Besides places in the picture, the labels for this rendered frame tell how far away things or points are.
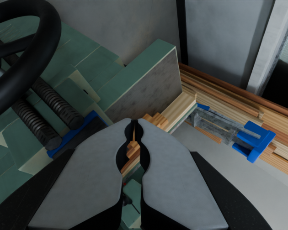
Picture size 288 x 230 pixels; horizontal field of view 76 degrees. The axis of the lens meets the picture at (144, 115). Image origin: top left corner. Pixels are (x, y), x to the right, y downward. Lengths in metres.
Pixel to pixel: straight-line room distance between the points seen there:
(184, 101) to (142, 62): 0.19
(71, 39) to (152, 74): 0.31
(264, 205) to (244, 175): 0.39
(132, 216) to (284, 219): 2.58
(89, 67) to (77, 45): 0.12
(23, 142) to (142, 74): 0.26
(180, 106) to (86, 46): 0.32
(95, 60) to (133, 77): 0.14
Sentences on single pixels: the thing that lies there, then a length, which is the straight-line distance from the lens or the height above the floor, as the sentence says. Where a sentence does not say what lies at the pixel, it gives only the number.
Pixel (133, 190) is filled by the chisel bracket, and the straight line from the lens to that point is 0.43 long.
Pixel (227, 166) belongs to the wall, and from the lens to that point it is 2.90.
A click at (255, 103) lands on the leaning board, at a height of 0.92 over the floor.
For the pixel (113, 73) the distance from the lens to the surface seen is 0.45.
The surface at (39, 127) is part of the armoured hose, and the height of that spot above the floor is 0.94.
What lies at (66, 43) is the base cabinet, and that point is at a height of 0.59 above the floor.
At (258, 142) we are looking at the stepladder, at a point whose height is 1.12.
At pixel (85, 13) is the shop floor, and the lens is 1.33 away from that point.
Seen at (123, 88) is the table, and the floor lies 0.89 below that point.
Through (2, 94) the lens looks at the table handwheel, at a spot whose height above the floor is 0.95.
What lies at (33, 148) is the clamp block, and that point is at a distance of 0.31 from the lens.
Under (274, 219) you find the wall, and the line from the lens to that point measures 2.89.
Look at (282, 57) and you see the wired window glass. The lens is 1.69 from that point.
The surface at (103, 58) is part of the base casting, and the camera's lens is 0.51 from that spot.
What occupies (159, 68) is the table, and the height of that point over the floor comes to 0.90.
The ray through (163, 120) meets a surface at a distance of 0.52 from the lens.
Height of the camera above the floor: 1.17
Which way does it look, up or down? 32 degrees down
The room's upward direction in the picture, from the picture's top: 129 degrees clockwise
